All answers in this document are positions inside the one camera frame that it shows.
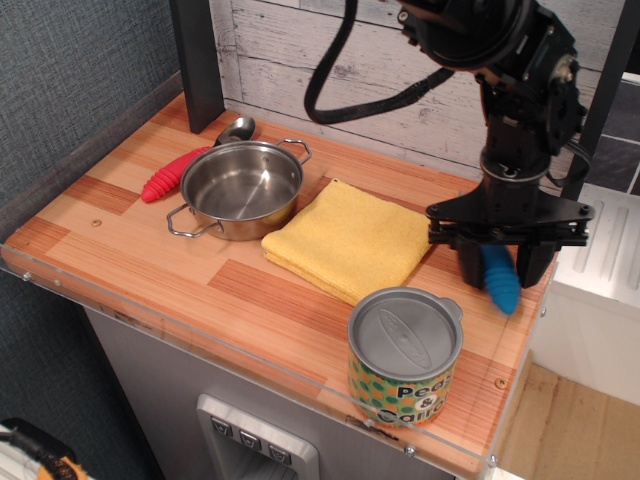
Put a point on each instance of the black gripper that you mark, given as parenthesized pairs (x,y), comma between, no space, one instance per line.
(509,208)

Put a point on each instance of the blue handled fork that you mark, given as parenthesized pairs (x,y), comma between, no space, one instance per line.
(500,278)

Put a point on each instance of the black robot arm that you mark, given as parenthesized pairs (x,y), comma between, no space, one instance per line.
(525,62)

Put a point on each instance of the yellow folded cloth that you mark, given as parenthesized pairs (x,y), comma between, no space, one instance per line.
(350,243)

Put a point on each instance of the white toy sink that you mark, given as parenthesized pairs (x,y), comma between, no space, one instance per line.
(588,329)

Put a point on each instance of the peas and carrots can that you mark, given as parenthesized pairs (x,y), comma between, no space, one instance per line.
(403,347)

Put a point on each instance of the stainless steel pot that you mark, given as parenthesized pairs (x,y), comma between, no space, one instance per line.
(241,191)

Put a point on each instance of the grey dispenser panel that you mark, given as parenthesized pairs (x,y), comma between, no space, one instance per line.
(242,446)

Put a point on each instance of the orange black object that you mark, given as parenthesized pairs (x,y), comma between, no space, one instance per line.
(28,452)

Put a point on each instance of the dark right post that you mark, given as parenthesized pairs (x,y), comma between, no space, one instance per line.
(610,134)

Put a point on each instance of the dark post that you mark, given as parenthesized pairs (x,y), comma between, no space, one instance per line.
(610,134)
(198,60)

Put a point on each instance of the red handled spoon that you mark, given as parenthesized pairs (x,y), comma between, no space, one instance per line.
(165,179)

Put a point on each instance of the dark left post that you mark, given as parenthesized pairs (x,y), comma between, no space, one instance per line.
(198,60)

